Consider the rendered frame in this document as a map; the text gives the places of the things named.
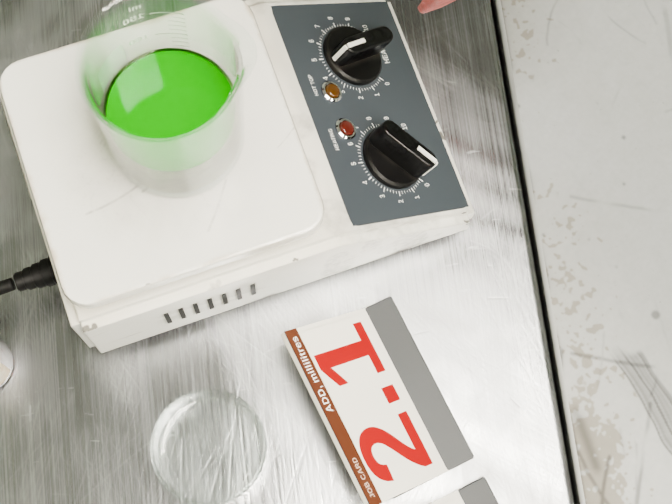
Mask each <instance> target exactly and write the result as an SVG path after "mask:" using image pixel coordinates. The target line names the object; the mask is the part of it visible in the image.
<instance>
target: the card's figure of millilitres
mask: <svg viewBox="0 0 672 504"><path fill-rule="evenodd" d="M299 335H300V337H301V339H302V341H303V343H304V345H305V347H306V349H307V351H308V353H309V355H310V357H311V359H312V361H313V363H314V365H315V367H316V369H317V371H318V373H319V375H320V377H321V379H322V381H323V383H324V385H325V387H326V389H327V391H328V393H329V395H330V397H331V399H332V401H333V403H334V405H335V407H336V409H337V411H338V413H339V415H340V417H341V419H342V421H343V423H344V425H345V427H346V429H347V431H348V433H349V435H350V437H351V439H352V441H353V443H354V445H355V447H356V450H357V452H358V454H359V456H360V458H361V460H362V462H363V464H364V466H365V468H366V470H367V472H368V474H369V476H370V478H371V480H372V482H373V484H374V486H375V488H376V490H377V492H378V494H379V496H380V497H381V496H383V495H385V494H387V493H389V492H392V491H394V490H396V489H398V488H400V487H402V486H404V485H406V484H408V483H410V482H413V481H415V480H417V479H419V478H421V477H423V476H425V475H427V474H429V473H432V472H434V471H436V470H438V469H439V468H438V466H437V464H436V462H435V460H434V458H433V456H432V454H431V452H430V451H429V449H428V447H427V445H426V443H425V441H424V439H423V437H422V435H421V433H420V431H419V429H418V427H417V425H416V423H415V421H414V419H413V417H412V415H411V413H410V411H409V409H408V407H407V405H406V403H405V401H404V400H403V398H402V396H401V394H400V392H399V390H398V388H397V386H396V384H395V382H394V380H393V378H392V376H391V374H390V372H389V370H388V368H387V366H386V364H385V362H384V360H383V358H382V356H381V354H380V352H379V351H378V349H377V347H376V345H375V343H374V341H373V339H372V337H371V335H370V333H369V331H368V329H367V327H366V325H365V323H364V321H363V319H362V317H361V315H357V316H353V317H350V318H347V319H343V320H340V321H337V322H333V323H330V324H327V325H324V326H320V327H317V328H314V329H310V330H307V331H304V332H300V333H299Z"/></svg>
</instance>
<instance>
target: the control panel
mask: <svg viewBox="0 0 672 504"><path fill-rule="evenodd" d="M271 8H272V13H273V16H274V18H275V21H276V24H277V27H278V29H279V32H280V35H281V37H282V40H283V43H284V45H285V48H286V51H287V53H288V56H289V59H290V61H291V64H292V67H293V69H294V72H295V75H296V77H297V80H298V83H299V85H300V88H301V91H302V93H303V96H304V99H305V101H306V104H307V107H308V109H309V112H310V115H311V117H312V120H313V123H314V125H315V128H316V131H317V133H318V136H319V139H320V141H321V144H322V147H323V149H324V152H325V155H326V157H327V160H328V163H329V165H330V168H331V171H332V173H333V176H334V179H335V181H336V184H337V187H338V190H339V192H340V195H341V198H342V200H343V203H344V206H345V208H346V211H347V214H348V216H349V219H350V221H351V222H352V224H353V226H361V225H367V224H373V223H379V222H385V221H391V220H396V219H402V218H408V217H414V216H420V215H426V214H432V213H437V212H443V211H449V210H455V209H461V208H465V207H468V206H469V205H468V203H467V200H466V198H465V195H464V193H463V190H462V188H461V185H460V183H459V180H458V178H457V175H456V173H455V170H454V168H453V165H452V163H451V160H450V158H449V155H448V153H447V150H446V148H445V145H444V143H443V140H442V138H441V135H440V133H439V130H438V128H437V125H436V123H435V120H434V118H433V115H432V113H431V110H430V108H429V105H428V103H427V100H426V98H425V95H424V93H423V90H422V88H421V85H420V83H419V80H418V78H417V75H416V73H415V70H414V68H413V65H412V63H411V60H410V58H409V55H408V53H407V50H406V48H405V45H404V43H403V40H402V38H401V35H400V33H399V30H398V28H397V25H396V23H395V20H394V18H393V15H392V13H391V10H390V8H389V6H388V3H387V2H358V3H331V4H303V5H277V6H271ZM339 26H350V27H354V28H356V29H358V30H360V31H362V32H365V31H368V30H371V29H374V28H377V27H380V26H386V27H388V28H389V29H390V30H391V31H392V33H393V39H392V41H391V42H390V43H389V44H388V45H387V46H386V47H385V48H384V49H383V50H382V51H381V52H379V53H380V56H381V60H382V68H381V72H380V74H379V76H378V77H377V78H376V79H375V80H374V81H373V82H372V83H370V84H367V85H362V86H359V85H353V84H350V83H348V82H346V81H344V80H342V79H341V78H340V77H338V76H337V75H336V74H335V73H334V72H333V71H332V69H331V68H330V67H329V65H328V63H327V61H326V59H325V56H324V51H323V43H324V40H325V37H326V36H327V34H328V33H329V32H330V31H331V30H332V29H334V28H336V27H339ZM329 83H333V84H335V85H337V86H338V88H339V90H340V95H339V96H338V98H331V97H330V96H328V94H327V93H326V91H325V86H326V85H327V84H329ZM386 120H391V121H393V122H395V123H396V124H397V125H398V126H400V127H401V128H402V129H403V130H405V131H406V132H407V133H408V134H410V135H411V136H412V137H414V138H415V139H416V140H417V141H419V142H420V143H421V144H422V145H424V146H425V147H426V148H428V149H429V150H430V151H431V152H433V153H434V155H435V156H436V159H437V162H438V164H437V166H436V167H434V168H433V169H432V170H430V171H429V172H428V173H427V174H425V175H424V176H421V177H419V178H418V180H417V181H416V182H415V183H414V184H413V185H411V186H410V187H408V188H405V189H393V188H390V187H388V186H385V185H384V184H382V183H381V182H379V181H378V180H377V179H376V178H375V177H374V176H373V175H372V174H371V172H370V171H369V169H368V168H367V166H366V164H365V161H364V157H363V143H364V141H365V138H366V137H367V136H368V135H369V134H370V133H371V132H372V131H373V130H375V129H376V128H378V127H379V126H380V125H381V124H382V123H383V122H384V121H386ZM342 121H349V122H351V123H352V125H353V126H354V133H353V134H352V135H351V136H347V135H345V134H343V133H342V132H341V130H340V128H339V124H340V122H342Z"/></svg>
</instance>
